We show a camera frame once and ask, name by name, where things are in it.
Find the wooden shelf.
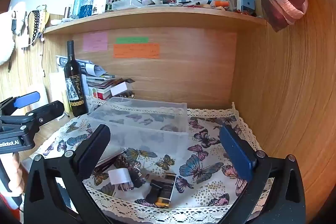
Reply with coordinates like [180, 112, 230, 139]
[43, 5, 268, 35]

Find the pink sticky note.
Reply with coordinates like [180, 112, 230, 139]
[83, 31, 109, 52]

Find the metallic pen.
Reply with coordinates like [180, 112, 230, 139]
[94, 152, 124, 169]

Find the white plush item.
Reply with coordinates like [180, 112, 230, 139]
[0, 1, 28, 65]

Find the stack of papers and books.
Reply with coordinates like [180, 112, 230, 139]
[56, 55, 107, 76]

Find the dark tube with white label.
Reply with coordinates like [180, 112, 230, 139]
[108, 168, 132, 185]

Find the small white box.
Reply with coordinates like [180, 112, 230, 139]
[110, 81, 128, 97]

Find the blue patterned glass bottle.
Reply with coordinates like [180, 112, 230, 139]
[79, 0, 95, 17]

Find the clear lidded plastic case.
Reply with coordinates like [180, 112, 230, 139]
[112, 0, 142, 10]

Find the black and yellow device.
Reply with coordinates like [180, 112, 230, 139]
[146, 172, 177, 207]

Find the tall blue liquid bottle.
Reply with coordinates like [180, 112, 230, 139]
[72, 0, 86, 16]

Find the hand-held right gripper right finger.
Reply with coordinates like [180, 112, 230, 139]
[218, 124, 307, 224]

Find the green sticky note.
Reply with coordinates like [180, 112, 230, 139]
[116, 37, 149, 44]

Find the orange sticky note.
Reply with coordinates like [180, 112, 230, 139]
[113, 43, 160, 59]

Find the butterfly print tablecloth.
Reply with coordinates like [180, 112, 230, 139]
[29, 98, 276, 219]

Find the dark wine bottle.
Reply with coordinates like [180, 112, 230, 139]
[64, 40, 89, 117]

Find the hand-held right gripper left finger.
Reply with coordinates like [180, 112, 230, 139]
[24, 124, 116, 224]

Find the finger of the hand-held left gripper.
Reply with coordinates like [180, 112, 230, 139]
[25, 101, 65, 135]
[0, 91, 41, 115]

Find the person's left hand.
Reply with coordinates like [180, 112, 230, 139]
[0, 153, 25, 197]

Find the black chain strap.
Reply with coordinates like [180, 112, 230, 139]
[31, 10, 41, 45]

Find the yellow hanging tag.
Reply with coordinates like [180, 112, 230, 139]
[41, 5, 50, 30]

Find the clear plastic box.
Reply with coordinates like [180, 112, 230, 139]
[88, 97, 188, 132]
[88, 118, 189, 161]

